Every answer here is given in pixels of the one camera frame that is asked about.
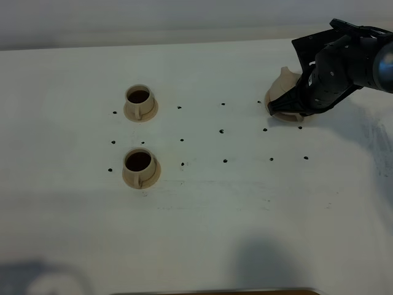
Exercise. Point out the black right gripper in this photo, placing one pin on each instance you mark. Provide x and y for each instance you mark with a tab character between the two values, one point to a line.
335	63

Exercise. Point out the beige ceramic teapot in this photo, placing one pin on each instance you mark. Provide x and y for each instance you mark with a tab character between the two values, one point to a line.
286	81

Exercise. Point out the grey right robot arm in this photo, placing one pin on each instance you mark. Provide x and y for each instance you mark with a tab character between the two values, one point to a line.
335	63

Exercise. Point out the beige far cup saucer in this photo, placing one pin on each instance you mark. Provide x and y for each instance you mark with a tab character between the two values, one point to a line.
141	112

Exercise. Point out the beige cup saucer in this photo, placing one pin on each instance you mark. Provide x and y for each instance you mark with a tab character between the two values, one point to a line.
153	178
141	112

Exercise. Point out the beige far teacup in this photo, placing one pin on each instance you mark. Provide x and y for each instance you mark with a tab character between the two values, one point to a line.
138	93

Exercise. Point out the beige teacup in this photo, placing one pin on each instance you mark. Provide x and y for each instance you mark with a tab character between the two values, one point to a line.
138	93
139	168

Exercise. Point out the beige near cup saucer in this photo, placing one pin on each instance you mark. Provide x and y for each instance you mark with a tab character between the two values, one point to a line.
153	178

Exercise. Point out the beige near teacup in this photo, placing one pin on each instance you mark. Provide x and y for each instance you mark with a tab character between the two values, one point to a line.
139	168

